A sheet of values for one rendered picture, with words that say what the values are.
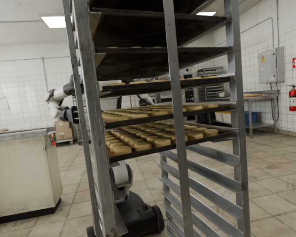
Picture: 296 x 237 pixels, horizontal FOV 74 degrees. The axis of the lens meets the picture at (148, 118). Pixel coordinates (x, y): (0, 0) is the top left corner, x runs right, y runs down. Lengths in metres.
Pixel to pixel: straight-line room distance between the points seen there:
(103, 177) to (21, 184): 1.94
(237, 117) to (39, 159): 1.96
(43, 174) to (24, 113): 4.54
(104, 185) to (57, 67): 6.09
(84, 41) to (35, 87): 6.15
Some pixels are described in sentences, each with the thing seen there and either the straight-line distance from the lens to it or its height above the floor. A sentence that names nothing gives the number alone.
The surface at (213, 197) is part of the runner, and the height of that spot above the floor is 0.68.
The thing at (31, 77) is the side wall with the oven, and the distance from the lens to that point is 6.67.
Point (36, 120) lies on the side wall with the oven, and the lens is 6.63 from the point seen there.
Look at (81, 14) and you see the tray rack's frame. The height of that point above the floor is 1.30.
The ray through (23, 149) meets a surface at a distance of 2.30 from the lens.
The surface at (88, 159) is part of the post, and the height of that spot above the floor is 0.81.
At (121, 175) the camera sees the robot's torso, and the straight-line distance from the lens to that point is 1.50.
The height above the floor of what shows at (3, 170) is 0.54.
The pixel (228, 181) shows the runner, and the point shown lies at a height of 0.78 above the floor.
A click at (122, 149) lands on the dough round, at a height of 0.97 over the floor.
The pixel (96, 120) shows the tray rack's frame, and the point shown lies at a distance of 0.47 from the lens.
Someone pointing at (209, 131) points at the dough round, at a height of 0.97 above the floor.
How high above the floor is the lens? 1.11
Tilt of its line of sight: 6 degrees down
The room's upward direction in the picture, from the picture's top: 6 degrees counter-clockwise
